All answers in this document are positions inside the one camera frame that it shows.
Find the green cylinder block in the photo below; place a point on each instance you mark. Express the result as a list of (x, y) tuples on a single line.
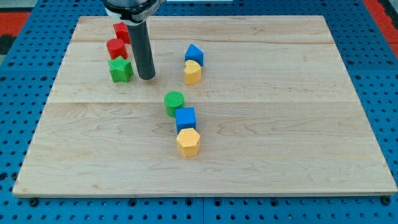
[(173, 100)]

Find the red block behind rod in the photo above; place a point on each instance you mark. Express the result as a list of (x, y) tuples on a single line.
[(121, 32)]

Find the yellow hexagon block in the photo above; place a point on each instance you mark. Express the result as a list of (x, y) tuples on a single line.
[(188, 142)]

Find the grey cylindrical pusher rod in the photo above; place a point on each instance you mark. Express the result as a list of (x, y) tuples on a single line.
[(142, 51)]

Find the green star block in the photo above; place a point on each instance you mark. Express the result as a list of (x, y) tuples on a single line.
[(120, 69)]

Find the yellow heart block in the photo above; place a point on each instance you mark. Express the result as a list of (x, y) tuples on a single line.
[(192, 72)]

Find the red cylinder block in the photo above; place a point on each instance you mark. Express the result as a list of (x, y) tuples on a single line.
[(116, 48)]

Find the wooden board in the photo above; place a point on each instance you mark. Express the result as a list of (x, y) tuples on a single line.
[(276, 110)]

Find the blue triangle block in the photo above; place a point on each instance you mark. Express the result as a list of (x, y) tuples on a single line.
[(195, 54)]

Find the blue cube block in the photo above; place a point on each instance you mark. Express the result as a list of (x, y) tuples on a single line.
[(185, 118)]

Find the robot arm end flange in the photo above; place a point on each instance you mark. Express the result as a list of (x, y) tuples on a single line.
[(135, 11)]

